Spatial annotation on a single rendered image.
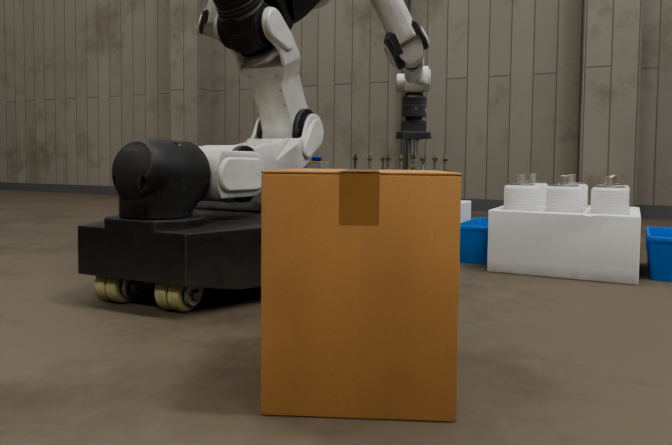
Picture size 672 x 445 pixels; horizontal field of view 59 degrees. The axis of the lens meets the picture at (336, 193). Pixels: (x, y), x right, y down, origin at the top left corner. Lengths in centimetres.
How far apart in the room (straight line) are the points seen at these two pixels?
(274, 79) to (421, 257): 106
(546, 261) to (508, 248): 11
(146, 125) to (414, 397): 483
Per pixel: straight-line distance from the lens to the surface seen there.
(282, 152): 165
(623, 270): 173
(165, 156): 127
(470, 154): 405
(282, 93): 169
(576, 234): 172
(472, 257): 190
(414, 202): 70
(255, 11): 158
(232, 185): 139
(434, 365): 74
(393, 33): 186
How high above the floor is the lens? 31
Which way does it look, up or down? 3 degrees down
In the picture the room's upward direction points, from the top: 1 degrees clockwise
